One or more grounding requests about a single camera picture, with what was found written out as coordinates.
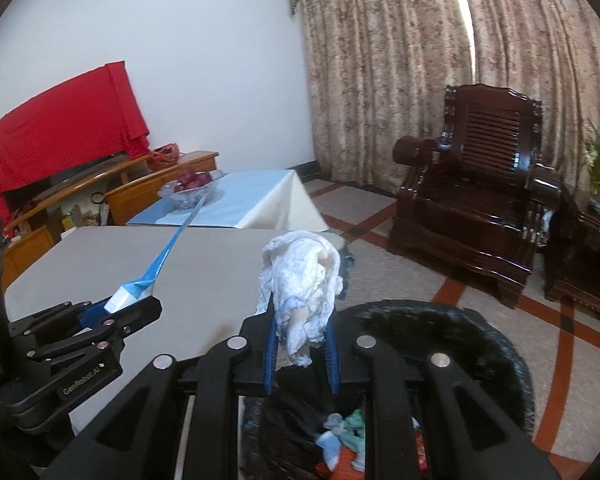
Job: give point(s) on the white tissue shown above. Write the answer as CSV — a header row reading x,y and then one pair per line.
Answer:
x,y
300,270

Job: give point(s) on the glass fruit bowl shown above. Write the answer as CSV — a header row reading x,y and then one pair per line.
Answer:
x,y
190,199

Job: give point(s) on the blue plastic wrapper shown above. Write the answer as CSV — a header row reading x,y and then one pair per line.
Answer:
x,y
152,272

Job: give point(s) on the dark wooden side table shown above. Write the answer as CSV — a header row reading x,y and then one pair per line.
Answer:
x,y
585,270

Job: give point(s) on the red apple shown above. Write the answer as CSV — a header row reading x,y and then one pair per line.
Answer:
x,y
185,179
203,180

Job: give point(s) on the light blue tablecloth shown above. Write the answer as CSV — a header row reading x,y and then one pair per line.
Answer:
x,y
250,200

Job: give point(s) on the red plastic bag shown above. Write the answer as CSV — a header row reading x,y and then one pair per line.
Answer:
x,y
162,157

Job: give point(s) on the green cloth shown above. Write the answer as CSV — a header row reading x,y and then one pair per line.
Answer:
x,y
354,432

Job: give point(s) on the black television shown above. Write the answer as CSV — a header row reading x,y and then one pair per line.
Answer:
x,y
75,176

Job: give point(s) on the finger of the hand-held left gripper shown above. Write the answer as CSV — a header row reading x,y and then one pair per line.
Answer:
x,y
95,316
135,315

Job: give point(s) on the beige patterned curtain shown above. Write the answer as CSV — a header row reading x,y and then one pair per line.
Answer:
x,y
390,60

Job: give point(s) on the dark wooden armchair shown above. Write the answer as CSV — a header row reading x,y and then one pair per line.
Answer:
x,y
480,200

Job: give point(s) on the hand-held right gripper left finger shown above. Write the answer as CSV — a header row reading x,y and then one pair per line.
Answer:
x,y
269,355

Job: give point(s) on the red cloth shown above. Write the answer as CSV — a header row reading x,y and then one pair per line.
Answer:
x,y
55,130

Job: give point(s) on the wooden cabinet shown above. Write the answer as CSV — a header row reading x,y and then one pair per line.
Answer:
x,y
140,192

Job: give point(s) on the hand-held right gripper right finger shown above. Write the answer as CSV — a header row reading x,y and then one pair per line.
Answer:
x,y
332,360

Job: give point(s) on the bin with black bag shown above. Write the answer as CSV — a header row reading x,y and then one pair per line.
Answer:
x,y
480,340

